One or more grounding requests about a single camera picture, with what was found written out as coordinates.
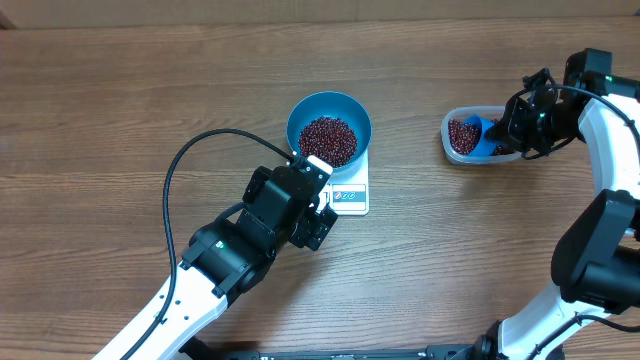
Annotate blue plastic measuring scoop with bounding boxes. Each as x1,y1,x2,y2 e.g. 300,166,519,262
463,114,500,157

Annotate red adzuki beans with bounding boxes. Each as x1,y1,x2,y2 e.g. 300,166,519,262
298,116,358,168

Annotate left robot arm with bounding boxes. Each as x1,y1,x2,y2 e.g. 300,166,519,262
97,156,337,359

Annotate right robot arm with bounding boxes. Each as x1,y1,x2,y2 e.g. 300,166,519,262
455,48,639,359

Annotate white digital kitchen scale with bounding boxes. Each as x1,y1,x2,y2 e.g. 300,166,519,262
318,151,370,216

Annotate teal metal bowl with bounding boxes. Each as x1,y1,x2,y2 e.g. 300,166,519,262
286,91,373,173

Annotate clear plastic food container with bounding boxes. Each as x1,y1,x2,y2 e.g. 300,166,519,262
441,105,521,165

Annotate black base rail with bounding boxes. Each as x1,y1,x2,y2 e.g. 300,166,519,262
177,336,498,360

